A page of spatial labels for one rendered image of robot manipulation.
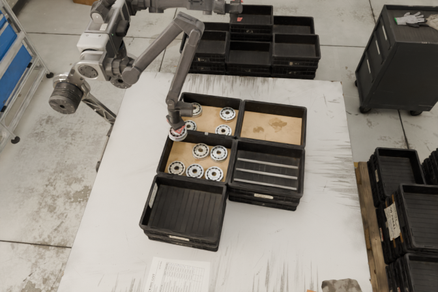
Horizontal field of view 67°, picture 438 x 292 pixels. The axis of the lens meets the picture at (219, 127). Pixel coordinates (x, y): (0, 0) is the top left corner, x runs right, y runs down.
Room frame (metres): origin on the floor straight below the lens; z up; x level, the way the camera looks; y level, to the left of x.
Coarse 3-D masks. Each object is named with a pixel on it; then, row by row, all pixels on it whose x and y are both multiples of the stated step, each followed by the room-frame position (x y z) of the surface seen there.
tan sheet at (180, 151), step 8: (176, 144) 1.09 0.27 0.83; (184, 144) 1.09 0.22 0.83; (192, 144) 1.08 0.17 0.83; (176, 152) 1.03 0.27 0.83; (184, 152) 1.03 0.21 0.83; (168, 160) 0.98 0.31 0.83; (176, 160) 0.98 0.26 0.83; (184, 160) 0.97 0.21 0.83; (192, 160) 0.97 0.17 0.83; (200, 160) 0.97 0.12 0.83; (208, 160) 0.96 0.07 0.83; (208, 168) 0.91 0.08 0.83; (224, 168) 0.91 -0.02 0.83; (224, 176) 0.86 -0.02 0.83
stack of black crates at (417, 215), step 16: (400, 192) 0.80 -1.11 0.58; (416, 192) 0.83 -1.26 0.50; (432, 192) 0.81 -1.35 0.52; (384, 208) 0.81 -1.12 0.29; (400, 208) 0.72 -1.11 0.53; (416, 208) 0.73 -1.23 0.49; (432, 208) 0.72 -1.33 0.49; (384, 224) 0.70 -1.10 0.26; (400, 224) 0.63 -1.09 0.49; (416, 224) 0.62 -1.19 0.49; (432, 224) 0.62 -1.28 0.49; (384, 240) 0.62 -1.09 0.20; (400, 240) 0.55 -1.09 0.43; (416, 240) 0.53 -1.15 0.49; (432, 240) 0.53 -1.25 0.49; (384, 256) 0.52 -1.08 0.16; (400, 256) 0.47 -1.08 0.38
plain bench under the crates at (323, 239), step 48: (144, 96) 1.60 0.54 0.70; (240, 96) 1.55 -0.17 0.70; (288, 96) 1.53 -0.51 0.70; (336, 96) 1.50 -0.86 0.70; (144, 144) 1.19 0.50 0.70; (336, 144) 1.11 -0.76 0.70; (96, 192) 0.86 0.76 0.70; (144, 192) 0.84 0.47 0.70; (336, 192) 0.77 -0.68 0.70; (96, 240) 0.57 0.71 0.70; (144, 240) 0.56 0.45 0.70; (240, 240) 0.53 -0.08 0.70; (288, 240) 0.51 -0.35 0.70; (336, 240) 0.50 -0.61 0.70; (96, 288) 0.32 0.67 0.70; (144, 288) 0.31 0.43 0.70; (240, 288) 0.29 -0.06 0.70; (288, 288) 0.27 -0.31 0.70
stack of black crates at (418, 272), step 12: (396, 264) 0.44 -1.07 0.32; (408, 264) 0.40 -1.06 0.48; (420, 264) 0.42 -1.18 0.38; (432, 264) 0.41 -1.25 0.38; (396, 276) 0.37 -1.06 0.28; (408, 276) 0.34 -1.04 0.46; (420, 276) 0.35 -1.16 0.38; (432, 276) 0.34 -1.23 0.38; (396, 288) 0.31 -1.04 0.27; (408, 288) 0.28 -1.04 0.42; (420, 288) 0.28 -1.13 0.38; (432, 288) 0.28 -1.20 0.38
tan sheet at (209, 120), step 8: (208, 112) 1.32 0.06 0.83; (216, 112) 1.32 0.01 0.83; (184, 120) 1.27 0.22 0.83; (192, 120) 1.27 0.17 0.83; (200, 120) 1.26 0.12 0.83; (208, 120) 1.26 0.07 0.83; (216, 120) 1.26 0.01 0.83; (200, 128) 1.20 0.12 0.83; (208, 128) 1.19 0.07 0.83; (232, 128) 1.18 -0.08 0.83
